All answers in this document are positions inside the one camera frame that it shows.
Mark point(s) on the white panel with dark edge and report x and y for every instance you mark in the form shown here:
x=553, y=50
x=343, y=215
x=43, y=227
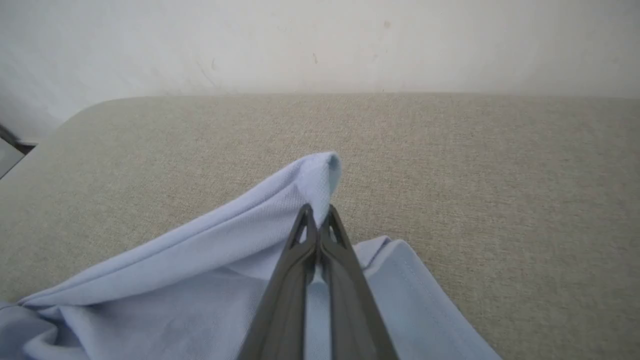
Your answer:
x=15, y=142

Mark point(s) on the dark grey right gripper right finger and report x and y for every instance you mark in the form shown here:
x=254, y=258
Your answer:
x=352, y=310

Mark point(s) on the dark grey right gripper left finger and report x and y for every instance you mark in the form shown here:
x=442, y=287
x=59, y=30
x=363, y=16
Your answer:
x=285, y=310

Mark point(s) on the grey fabric sofa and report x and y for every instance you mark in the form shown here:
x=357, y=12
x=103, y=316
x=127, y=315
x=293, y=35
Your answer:
x=450, y=175

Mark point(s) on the light blue white-collared shirt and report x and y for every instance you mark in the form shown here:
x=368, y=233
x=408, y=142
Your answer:
x=175, y=300

